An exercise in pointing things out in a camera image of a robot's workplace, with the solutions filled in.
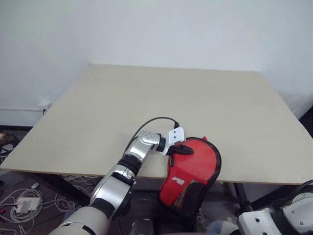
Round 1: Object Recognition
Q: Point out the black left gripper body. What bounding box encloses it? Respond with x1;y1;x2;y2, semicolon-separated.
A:
168;144;181;157

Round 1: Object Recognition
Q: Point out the red black paddle case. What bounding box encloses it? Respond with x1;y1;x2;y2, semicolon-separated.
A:
158;136;222;218

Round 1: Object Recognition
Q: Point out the grey blue rounded shape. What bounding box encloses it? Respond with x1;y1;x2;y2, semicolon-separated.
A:
207;218;237;235

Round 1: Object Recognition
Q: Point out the dark rounded shape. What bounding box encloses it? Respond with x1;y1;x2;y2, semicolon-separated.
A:
131;218;157;235

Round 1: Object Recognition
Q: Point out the white power strip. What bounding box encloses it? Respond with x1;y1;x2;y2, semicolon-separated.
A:
15;196;43;214

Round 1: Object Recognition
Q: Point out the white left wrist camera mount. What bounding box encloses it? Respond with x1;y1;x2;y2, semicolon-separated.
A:
160;126;187;157

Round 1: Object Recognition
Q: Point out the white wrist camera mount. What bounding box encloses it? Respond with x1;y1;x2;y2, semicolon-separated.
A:
160;126;187;157
238;207;282;235

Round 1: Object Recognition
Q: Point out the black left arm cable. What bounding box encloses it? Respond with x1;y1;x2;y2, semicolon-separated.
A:
126;117;180;157

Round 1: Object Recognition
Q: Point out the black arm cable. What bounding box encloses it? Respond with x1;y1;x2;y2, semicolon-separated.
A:
287;179;313;199
126;117;180;157

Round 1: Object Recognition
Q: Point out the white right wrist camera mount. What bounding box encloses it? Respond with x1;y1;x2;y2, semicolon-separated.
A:
238;207;282;235

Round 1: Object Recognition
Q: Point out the black metal table frame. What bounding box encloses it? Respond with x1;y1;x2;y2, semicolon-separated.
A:
22;171;313;217

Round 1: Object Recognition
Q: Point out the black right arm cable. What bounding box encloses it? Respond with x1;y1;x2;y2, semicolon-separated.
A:
287;179;313;199

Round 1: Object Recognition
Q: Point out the white wall outlet box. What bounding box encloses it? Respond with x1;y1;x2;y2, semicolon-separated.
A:
38;99;53;116

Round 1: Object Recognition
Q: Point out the white wall cable conduit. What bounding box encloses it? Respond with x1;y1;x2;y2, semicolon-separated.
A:
0;107;42;113

